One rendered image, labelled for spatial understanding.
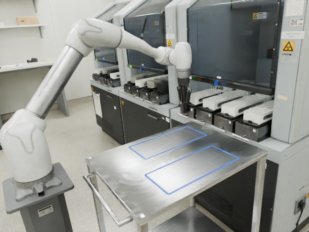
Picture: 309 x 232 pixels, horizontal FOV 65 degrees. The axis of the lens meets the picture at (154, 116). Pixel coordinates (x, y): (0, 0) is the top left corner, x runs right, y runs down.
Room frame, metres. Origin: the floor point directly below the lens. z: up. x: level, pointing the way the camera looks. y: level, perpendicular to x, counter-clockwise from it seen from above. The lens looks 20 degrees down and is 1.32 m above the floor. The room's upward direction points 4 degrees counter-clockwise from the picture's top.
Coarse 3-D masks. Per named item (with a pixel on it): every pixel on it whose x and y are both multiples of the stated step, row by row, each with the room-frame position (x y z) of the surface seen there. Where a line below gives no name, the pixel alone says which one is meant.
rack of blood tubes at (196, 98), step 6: (204, 90) 1.68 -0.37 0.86; (210, 90) 1.67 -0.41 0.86; (216, 90) 1.66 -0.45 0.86; (222, 90) 1.65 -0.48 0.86; (192, 96) 1.55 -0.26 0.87; (198, 96) 1.55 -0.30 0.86; (204, 96) 1.55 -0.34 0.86; (210, 96) 1.64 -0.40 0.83; (192, 102) 1.54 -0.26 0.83; (198, 102) 1.52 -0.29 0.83
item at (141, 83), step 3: (159, 75) 2.34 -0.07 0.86; (162, 75) 2.32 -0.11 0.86; (147, 78) 2.26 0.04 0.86; (150, 78) 2.24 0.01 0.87; (153, 78) 2.23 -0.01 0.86; (159, 78) 2.22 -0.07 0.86; (135, 81) 2.19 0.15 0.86; (138, 81) 2.14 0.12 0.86; (141, 81) 2.14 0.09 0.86; (144, 81) 2.13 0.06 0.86; (138, 84) 2.14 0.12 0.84; (141, 84) 2.11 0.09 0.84; (144, 84) 2.24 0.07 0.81
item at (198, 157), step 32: (192, 128) 1.13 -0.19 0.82; (96, 160) 0.88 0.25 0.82; (128, 160) 0.86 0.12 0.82; (160, 160) 0.84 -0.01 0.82; (192, 160) 0.83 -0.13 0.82; (224, 160) 0.81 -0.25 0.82; (256, 160) 0.81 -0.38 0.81; (96, 192) 0.72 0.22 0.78; (128, 192) 0.66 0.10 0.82; (160, 192) 0.65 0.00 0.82; (192, 192) 0.64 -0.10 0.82; (256, 192) 0.85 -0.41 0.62; (160, 224) 1.07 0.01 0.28; (192, 224) 1.05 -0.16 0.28; (256, 224) 0.84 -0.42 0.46
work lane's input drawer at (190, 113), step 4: (180, 104) 1.59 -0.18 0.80; (188, 104) 1.53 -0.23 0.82; (192, 104) 1.52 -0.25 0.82; (200, 104) 1.52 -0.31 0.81; (180, 108) 1.59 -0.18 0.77; (188, 108) 1.52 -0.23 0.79; (192, 108) 1.49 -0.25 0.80; (196, 108) 1.49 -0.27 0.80; (180, 112) 1.59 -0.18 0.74; (188, 112) 1.52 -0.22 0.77; (192, 112) 1.49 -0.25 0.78; (184, 116) 1.49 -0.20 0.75; (192, 116) 1.49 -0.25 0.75
